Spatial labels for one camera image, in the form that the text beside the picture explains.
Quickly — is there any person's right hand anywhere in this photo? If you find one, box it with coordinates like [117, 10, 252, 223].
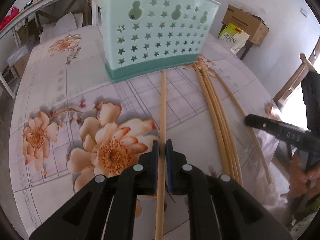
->
[289, 152, 315, 199]

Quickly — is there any bundle of wooden chopsticks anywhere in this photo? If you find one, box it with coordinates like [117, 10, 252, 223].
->
[192, 63, 243, 187]

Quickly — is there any person's right forearm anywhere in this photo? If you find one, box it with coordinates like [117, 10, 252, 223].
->
[290, 185, 320, 233]

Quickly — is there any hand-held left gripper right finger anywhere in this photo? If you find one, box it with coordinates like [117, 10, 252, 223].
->
[166, 139, 293, 240]

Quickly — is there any white fleece jacket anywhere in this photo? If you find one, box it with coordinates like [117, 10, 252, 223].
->
[262, 180, 298, 240]

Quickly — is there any white and green sack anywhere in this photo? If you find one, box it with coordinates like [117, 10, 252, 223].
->
[217, 23, 250, 53]

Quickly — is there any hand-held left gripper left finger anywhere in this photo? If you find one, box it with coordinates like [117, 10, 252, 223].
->
[29, 139, 160, 240]

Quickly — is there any single wooden chopstick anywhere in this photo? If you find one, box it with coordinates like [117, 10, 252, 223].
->
[155, 70, 167, 240]
[214, 73, 272, 185]

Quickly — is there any teal star-cut utensil holder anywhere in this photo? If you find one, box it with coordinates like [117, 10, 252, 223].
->
[99, 0, 222, 82]

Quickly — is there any large white sack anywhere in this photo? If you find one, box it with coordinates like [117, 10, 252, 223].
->
[40, 14, 78, 43]

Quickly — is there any long white table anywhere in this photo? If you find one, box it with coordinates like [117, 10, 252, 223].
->
[0, 0, 100, 99]

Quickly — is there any red plastic bag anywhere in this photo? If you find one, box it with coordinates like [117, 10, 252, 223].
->
[0, 7, 20, 30]

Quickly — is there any dark wooden stool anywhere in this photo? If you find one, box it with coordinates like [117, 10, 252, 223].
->
[237, 40, 254, 60]

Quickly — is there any large cardboard box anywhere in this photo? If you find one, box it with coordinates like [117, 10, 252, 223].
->
[222, 4, 270, 46]

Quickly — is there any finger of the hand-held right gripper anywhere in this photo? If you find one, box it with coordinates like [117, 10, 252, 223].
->
[244, 114, 313, 147]

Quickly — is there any clear plastic storage box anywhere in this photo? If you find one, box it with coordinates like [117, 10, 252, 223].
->
[7, 47, 32, 68]

